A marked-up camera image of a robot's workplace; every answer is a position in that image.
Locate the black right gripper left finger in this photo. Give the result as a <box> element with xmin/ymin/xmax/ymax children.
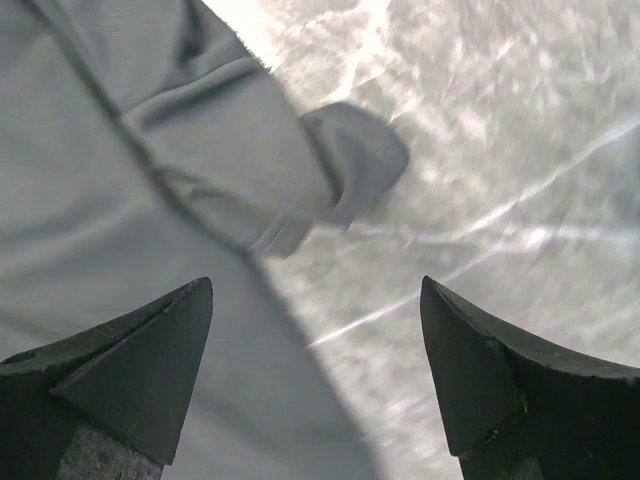
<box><xmin>1</xmin><ymin>278</ymin><xmax>212</xmax><ymax>479</ymax></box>

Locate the grey t shirt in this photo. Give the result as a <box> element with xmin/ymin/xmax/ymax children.
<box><xmin>1</xmin><ymin>1</ymin><xmax>409</xmax><ymax>479</ymax></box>

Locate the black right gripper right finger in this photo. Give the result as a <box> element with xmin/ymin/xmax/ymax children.
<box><xmin>420</xmin><ymin>277</ymin><xmax>639</xmax><ymax>479</ymax></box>

